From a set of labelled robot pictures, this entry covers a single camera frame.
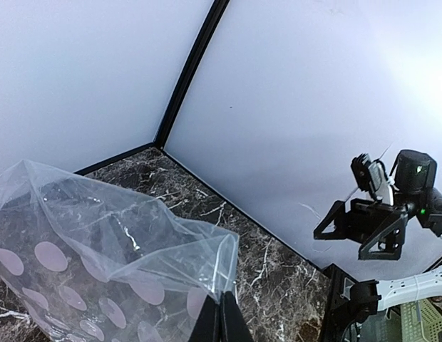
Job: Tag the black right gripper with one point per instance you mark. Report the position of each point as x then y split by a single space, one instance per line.
379 228

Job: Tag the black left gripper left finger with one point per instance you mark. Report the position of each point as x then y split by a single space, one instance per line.
207 326

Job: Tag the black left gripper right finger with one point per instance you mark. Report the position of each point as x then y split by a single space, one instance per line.
232 324

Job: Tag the clear zip top bag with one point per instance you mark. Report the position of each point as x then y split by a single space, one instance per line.
93 261

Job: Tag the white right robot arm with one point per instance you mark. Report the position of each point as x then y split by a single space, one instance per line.
385 310

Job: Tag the beige perforated basket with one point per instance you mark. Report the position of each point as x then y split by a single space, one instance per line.
421 321

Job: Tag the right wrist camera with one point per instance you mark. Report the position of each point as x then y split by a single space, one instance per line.
371 177

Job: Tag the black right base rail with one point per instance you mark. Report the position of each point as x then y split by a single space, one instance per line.
327 271

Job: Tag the black right corner frame post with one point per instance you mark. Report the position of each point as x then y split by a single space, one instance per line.
189 70

